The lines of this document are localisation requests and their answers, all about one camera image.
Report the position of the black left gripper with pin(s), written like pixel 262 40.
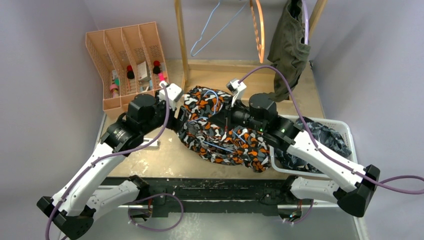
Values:
pixel 175 123

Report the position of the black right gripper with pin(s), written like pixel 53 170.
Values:
pixel 225 118

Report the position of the orange camouflage shorts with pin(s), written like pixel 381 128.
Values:
pixel 254 154

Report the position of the orange hanger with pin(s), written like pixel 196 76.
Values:
pixel 259 28

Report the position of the grey leaf pattern shorts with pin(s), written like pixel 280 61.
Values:
pixel 327 136

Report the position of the light blue hanger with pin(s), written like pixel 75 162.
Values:
pixel 218 20

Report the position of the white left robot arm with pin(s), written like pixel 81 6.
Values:
pixel 75 208

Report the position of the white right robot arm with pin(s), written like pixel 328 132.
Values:
pixel 350 185

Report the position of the dark olive green shorts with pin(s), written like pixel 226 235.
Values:
pixel 287 52

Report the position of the purple hanger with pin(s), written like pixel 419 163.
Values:
pixel 306 22

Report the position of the small white block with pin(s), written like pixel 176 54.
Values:
pixel 152 144

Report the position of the pink marker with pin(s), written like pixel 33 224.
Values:
pixel 163 83

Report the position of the red black item right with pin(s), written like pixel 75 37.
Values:
pixel 157 67

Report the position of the red black item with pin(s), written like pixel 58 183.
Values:
pixel 157 67
pixel 130 72

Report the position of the white box in organizer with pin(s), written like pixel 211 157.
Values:
pixel 143 72

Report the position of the red black item left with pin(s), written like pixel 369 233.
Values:
pixel 130 72

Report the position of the pink tape roll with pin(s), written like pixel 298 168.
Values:
pixel 114 88

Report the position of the orange plastic file organizer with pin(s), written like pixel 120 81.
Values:
pixel 130 60

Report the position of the white plastic laundry basket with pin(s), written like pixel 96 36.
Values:
pixel 337 125

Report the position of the wooden clothes rack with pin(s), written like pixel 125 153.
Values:
pixel 214 73

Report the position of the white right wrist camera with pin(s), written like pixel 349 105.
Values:
pixel 237 90

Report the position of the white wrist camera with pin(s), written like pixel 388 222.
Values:
pixel 237 90
pixel 170 92

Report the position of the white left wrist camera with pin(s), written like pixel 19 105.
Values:
pixel 170 92

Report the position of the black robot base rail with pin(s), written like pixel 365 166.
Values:
pixel 268 197

